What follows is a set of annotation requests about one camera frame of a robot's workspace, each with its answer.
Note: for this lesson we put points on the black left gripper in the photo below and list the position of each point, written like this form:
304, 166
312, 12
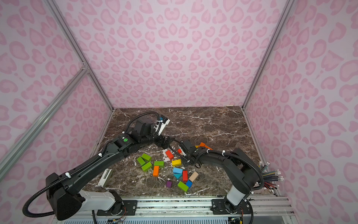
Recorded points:
162, 141

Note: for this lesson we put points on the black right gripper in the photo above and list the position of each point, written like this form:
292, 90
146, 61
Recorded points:
186, 147

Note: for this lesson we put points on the orange block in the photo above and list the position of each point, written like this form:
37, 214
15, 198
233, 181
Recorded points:
156, 171
204, 145

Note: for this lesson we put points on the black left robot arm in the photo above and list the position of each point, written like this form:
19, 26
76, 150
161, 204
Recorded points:
65, 192

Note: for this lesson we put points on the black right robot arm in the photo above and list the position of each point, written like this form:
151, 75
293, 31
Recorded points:
243, 173

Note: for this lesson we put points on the light blue block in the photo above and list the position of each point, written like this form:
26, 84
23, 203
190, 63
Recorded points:
177, 170

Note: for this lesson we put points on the tan block lower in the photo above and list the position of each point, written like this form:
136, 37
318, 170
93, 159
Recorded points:
193, 176

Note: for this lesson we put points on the green block upper left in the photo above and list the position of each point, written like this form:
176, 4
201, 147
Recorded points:
146, 157

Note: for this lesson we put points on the blue small block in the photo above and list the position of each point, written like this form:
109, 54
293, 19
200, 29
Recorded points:
189, 184

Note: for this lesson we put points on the green block lower left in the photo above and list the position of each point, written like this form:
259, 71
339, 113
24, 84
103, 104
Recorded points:
146, 167

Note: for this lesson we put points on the green block far left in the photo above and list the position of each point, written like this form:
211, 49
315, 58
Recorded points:
141, 161

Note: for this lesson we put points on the green block bottom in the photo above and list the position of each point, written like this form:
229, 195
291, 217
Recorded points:
183, 186

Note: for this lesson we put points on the bundle of coloured pencils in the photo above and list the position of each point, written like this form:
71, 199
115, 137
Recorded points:
270, 178

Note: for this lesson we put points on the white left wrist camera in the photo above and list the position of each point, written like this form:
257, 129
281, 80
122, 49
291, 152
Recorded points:
160, 125

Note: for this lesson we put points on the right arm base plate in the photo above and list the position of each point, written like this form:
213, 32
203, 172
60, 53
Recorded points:
222, 206

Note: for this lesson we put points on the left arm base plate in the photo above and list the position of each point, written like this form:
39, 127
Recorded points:
126, 207

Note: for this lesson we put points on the aluminium front rail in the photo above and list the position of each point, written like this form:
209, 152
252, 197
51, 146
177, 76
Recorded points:
194, 210

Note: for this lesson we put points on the left corner frame post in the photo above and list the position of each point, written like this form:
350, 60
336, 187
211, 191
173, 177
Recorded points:
60, 19

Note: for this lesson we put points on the corner frame post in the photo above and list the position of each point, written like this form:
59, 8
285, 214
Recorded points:
283, 19
60, 19

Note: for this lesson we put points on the aluminium diagonal frame bar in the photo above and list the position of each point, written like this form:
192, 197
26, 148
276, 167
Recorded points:
18, 149

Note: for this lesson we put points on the right corner frame post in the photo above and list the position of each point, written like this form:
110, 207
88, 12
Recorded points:
283, 19

